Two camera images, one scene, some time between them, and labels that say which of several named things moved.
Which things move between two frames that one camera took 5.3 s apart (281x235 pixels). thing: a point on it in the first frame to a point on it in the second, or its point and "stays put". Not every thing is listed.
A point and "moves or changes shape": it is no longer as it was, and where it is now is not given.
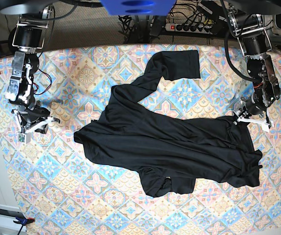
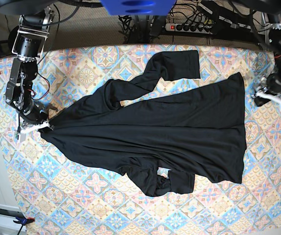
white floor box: (4, 215) stays put
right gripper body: (244, 114) to (276, 89)
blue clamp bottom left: (21, 221) stays put
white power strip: (188, 28) stays put
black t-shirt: (172, 153) moves or changes shape
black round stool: (12, 49) stays put
